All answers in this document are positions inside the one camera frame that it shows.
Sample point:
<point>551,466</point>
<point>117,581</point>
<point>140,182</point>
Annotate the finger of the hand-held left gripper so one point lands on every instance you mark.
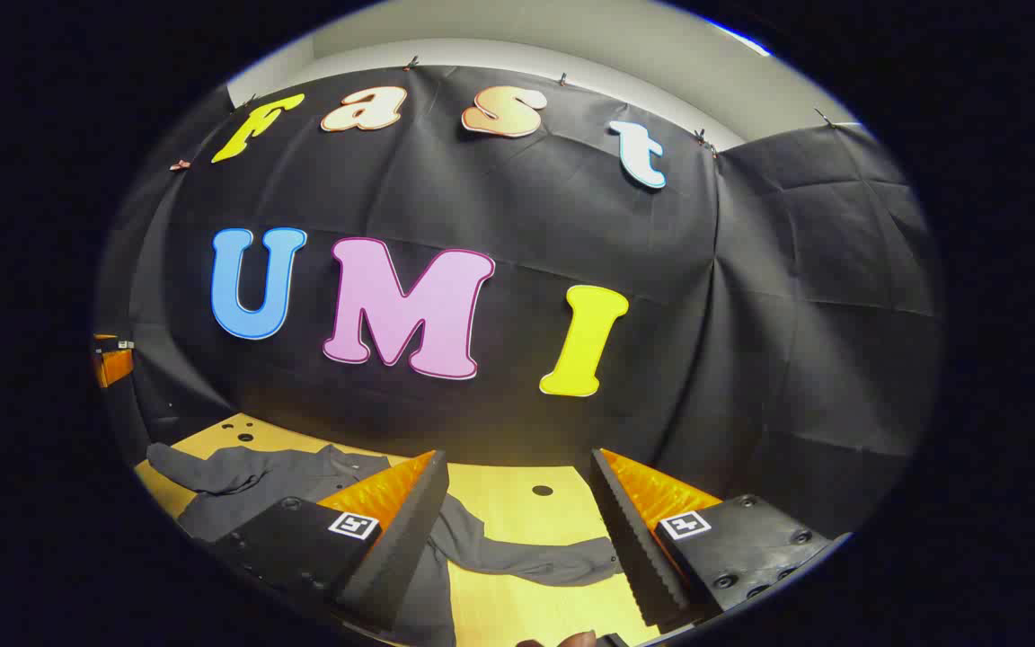
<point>113,367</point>

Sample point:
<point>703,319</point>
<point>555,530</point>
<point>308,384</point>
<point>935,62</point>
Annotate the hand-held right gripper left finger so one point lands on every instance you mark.
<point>410,539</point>

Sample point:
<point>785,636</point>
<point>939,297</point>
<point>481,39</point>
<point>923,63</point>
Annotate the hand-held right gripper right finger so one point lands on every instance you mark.
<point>634,548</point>

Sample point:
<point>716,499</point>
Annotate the grey button shirt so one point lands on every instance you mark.
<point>239,476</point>

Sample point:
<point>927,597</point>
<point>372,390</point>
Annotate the black backdrop cloth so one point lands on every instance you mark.
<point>499,207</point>

